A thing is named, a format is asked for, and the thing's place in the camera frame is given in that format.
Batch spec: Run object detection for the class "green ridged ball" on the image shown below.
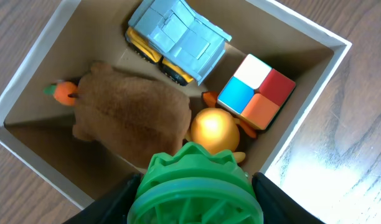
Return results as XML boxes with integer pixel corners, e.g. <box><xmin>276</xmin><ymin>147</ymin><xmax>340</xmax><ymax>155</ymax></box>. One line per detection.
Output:
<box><xmin>127</xmin><ymin>142</ymin><xmax>264</xmax><ymax>224</ymax></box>

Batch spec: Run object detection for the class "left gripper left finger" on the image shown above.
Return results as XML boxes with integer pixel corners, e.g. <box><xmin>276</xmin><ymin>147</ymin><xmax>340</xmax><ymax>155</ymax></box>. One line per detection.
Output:
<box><xmin>63</xmin><ymin>174</ymin><xmax>141</xmax><ymax>224</ymax></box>

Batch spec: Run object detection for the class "brown plush bear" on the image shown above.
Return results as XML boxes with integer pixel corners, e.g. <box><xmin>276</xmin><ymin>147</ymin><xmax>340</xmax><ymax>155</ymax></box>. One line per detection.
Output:
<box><xmin>43</xmin><ymin>61</ymin><xmax>192</xmax><ymax>169</ymax></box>

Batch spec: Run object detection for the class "multicolour puzzle cube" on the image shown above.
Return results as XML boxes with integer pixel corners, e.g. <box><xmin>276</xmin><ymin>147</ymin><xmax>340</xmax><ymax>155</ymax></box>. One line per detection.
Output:
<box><xmin>218</xmin><ymin>54</ymin><xmax>296</xmax><ymax>130</ymax></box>

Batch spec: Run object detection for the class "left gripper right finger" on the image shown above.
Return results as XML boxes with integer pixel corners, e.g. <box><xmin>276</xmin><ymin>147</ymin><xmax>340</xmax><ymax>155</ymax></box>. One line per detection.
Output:
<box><xmin>252</xmin><ymin>172</ymin><xmax>324</xmax><ymax>224</ymax></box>

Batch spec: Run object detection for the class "orange toy duck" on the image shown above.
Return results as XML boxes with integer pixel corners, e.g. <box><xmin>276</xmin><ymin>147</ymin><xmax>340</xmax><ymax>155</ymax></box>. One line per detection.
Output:
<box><xmin>185</xmin><ymin>91</ymin><xmax>257</xmax><ymax>164</ymax></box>

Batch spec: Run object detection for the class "white cardboard box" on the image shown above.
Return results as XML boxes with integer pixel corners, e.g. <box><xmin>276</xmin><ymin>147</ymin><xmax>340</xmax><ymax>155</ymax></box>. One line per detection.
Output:
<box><xmin>0</xmin><ymin>1</ymin><xmax>351</xmax><ymax>208</ymax></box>

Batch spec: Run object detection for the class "yellow grey toy truck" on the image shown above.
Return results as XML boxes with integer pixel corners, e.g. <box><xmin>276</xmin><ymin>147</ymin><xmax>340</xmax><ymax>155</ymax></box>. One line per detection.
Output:
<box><xmin>125</xmin><ymin>0</ymin><xmax>232</xmax><ymax>86</ymax></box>

